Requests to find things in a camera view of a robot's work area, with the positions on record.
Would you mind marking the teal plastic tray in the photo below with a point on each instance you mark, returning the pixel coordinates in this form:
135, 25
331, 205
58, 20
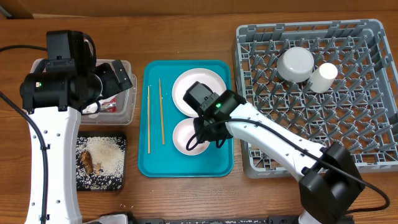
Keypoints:
166, 160

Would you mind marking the pale green bowl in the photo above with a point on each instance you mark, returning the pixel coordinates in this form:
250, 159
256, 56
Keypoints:
295, 64

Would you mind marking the small white dish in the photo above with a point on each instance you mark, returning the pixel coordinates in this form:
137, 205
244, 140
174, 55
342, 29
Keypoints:
182, 133

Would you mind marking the brown food scrap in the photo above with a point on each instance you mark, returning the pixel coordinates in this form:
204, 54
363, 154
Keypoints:
86, 160

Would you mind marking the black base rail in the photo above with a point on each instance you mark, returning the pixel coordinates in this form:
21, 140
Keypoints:
288, 219

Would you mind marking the white rice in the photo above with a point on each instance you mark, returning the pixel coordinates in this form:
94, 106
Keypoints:
107, 155

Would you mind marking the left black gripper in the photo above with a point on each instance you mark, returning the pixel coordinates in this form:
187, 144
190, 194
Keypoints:
113, 86

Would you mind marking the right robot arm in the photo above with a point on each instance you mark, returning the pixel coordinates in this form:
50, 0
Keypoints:
327, 177

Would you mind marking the grey dish rack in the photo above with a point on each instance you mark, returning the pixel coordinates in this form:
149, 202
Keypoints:
360, 108

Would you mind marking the white napkin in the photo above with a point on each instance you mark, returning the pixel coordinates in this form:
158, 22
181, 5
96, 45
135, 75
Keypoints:
93, 108

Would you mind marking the red snack wrapper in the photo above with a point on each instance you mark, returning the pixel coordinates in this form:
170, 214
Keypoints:
109, 106

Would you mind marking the white cup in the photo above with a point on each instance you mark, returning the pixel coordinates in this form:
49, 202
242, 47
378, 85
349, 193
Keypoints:
323, 77

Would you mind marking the black plastic tray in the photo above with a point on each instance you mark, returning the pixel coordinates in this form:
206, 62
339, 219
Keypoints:
102, 183

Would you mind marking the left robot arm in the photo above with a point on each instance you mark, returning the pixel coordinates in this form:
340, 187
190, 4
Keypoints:
60, 132

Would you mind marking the clear plastic bin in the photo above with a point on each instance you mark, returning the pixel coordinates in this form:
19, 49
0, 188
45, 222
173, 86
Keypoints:
64, 90

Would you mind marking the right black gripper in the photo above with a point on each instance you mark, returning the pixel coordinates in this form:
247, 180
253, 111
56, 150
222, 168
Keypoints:
203, 136

